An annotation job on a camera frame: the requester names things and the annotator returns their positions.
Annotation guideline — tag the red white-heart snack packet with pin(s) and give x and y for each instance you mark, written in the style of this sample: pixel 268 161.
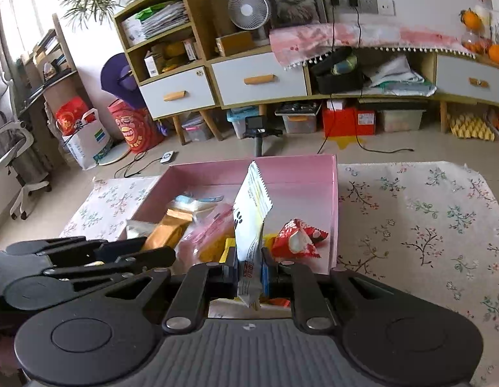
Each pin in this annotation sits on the red white-heart snack packet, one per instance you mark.
pixel 297 240

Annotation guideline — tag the clear plastic storage box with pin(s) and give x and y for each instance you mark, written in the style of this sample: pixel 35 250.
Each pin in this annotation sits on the clear plastic storage box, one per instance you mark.
pixel 400 121

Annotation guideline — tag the pink-lid plastic box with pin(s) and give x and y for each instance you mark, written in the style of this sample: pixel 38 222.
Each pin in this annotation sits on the pink-lid plastic box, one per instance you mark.
pixel 197 129

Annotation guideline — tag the pile of folded cloths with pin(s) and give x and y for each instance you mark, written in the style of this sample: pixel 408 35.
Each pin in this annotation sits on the pile of folded cloths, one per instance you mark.
pixel 398 76

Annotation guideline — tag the tall wooden shelf cabinet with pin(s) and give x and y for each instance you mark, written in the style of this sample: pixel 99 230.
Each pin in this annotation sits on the tall wooden shelf cabinet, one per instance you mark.
pixel 172 88

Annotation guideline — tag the black bag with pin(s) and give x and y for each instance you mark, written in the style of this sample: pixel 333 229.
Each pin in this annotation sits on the black bag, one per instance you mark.
pixel 338 76

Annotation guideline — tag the floral tablecloth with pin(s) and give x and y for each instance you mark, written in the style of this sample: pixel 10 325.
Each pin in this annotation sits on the floral tablecloth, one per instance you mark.
pixel 414 229

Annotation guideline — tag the wall power outlets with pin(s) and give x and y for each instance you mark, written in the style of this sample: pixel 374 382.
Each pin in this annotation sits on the wall power outlets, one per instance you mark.
pixel 366 5

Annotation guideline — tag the wooden side desk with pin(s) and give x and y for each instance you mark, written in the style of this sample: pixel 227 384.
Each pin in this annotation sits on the wooden side desk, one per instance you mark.
pixel 58 88

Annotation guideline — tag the small white device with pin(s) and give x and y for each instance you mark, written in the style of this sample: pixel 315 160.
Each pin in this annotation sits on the small white device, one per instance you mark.
pixel 169 157

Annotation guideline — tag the pink snack packet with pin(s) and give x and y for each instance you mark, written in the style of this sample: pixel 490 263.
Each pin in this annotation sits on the pink snack packet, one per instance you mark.
pixel 205 229

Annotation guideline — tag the camera on tripod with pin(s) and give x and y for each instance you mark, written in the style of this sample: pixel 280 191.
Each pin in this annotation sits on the camera on tripod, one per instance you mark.
pixel 259 129

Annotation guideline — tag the long wooden drawer cabinet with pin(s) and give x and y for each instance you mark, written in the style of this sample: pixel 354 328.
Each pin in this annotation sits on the long wooden drawer cabinet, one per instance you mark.
pixel 265 78

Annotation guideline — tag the red cardboard box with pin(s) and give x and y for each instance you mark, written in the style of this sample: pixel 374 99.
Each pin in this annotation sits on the red cardboard box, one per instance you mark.
pixel 346 123

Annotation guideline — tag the yellow egg tray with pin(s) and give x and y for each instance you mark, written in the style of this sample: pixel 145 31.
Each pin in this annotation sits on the yellow egg tray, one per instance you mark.
pixel 471 128

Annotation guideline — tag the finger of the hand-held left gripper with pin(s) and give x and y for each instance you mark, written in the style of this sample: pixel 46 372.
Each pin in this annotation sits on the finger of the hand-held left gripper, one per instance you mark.
pixel 112 268
pixel 72 248

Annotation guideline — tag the blue-lid plastic box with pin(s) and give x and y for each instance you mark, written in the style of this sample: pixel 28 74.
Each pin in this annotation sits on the blue-lid plastic box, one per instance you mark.
pixel 241 123

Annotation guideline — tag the red gift bag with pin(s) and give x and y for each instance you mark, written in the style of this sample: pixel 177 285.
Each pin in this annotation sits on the red gift bag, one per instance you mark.
pixel 70 117

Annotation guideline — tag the white shopping bag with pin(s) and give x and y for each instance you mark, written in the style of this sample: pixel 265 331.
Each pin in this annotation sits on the white shopping bag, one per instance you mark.
pixel 88 145

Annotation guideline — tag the white office chair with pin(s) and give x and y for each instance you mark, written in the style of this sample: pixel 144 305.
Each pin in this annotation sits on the white office chair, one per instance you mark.
pixel 19 157

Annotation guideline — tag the orange fruit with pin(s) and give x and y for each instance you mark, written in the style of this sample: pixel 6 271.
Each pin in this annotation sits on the orange fruit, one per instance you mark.
pixel 472 19
pixel 497 53

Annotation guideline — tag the red patterned bag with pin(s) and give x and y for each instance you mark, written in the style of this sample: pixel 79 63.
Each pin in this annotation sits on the red patterned bag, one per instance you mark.
pixel 134 129

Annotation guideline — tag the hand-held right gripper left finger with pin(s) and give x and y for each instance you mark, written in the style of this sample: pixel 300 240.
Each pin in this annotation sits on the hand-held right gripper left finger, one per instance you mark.
pixel 232 268

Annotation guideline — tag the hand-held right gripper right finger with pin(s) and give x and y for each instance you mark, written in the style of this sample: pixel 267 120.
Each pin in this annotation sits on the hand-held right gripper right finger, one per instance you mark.
pixel 268 274

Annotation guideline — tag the clear jar of oranges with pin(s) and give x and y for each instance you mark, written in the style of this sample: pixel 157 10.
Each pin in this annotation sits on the clear jar of oranges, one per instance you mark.
pixel 475 42

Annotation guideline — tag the small white fan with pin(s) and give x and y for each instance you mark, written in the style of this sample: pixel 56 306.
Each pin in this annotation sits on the small white fan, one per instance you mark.
pixel 248 10

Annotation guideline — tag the golden brown snack packet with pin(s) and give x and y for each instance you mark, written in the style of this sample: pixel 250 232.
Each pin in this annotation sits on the golden brown snack packet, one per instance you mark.
pixel 166 232

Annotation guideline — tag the white black-print snack packet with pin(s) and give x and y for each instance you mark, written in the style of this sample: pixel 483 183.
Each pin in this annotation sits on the white black-print snack packet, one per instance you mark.
pixel 251 217

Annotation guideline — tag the white light-blue snack packet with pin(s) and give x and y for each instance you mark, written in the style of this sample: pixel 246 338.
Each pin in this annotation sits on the white light-blue snack packet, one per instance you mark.
pixel 193 203

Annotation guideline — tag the white round floor disc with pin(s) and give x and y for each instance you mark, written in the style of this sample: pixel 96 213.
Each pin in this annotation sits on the white round floor disc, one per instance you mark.
pixel 112 154

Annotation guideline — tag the bright yellow snack packet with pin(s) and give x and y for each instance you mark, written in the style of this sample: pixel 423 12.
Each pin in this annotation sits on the bright yellow snack packet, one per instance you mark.
pixel 217 250

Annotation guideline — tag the pink floral cloth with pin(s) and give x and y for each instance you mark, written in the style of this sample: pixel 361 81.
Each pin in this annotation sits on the pink floral cloth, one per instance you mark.
pixel 386 36

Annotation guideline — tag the purple hat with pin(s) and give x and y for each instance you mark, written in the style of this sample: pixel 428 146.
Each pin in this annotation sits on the purple hat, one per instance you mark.
pixel 118 78

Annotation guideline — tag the pink cardboard box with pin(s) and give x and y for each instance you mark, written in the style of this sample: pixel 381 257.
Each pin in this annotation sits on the pink cardboard box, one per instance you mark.
pixel 305 193

